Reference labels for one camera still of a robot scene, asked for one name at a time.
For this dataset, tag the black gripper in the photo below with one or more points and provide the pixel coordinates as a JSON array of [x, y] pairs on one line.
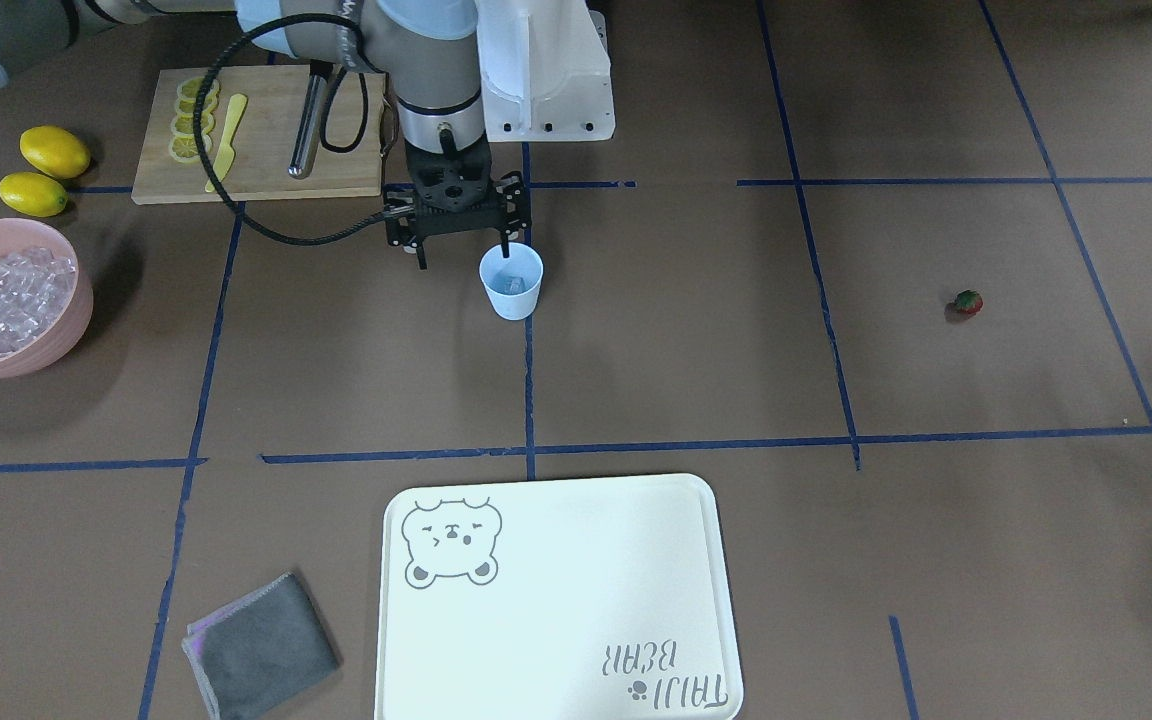
[[397, 226]]

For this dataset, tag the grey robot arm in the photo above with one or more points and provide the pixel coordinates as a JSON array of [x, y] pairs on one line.
[[428, 51]]

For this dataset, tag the light blue plastic cup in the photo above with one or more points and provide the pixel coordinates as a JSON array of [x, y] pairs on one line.
[[516, 259]]

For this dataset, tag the clear ice cubes pile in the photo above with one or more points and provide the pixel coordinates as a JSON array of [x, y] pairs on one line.
[[35, 286]]

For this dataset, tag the wooden cutting board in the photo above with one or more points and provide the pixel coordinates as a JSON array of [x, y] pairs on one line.
[[264, 142]]

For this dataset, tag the steel black muddler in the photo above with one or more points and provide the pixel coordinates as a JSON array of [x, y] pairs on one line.
[[307, 138]]

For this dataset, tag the yellow plastic knife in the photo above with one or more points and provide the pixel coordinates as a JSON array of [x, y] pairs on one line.
[[225, 154]]

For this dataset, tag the lemon slice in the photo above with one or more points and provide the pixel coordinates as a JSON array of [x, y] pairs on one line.
[[187, 150], [188, 107], [186, 125], [188, 89]]

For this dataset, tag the cream bear serving tray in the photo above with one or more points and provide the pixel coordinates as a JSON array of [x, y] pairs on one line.
[[596, 598]]

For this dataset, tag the whole yellow lemon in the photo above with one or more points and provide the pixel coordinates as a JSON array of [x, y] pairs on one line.
[[34, 194], [55, 151]]

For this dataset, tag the grey folded cloth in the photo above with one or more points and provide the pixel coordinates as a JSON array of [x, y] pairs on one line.
[[257, 652]]

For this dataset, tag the pink ribbed bowl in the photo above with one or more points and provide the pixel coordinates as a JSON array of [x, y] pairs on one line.
[[19, 234]]

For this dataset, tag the red strawberry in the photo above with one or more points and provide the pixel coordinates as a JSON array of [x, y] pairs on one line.
[[968, 303]]

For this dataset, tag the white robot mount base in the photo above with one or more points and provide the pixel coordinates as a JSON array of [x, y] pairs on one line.
[[545, 71]]

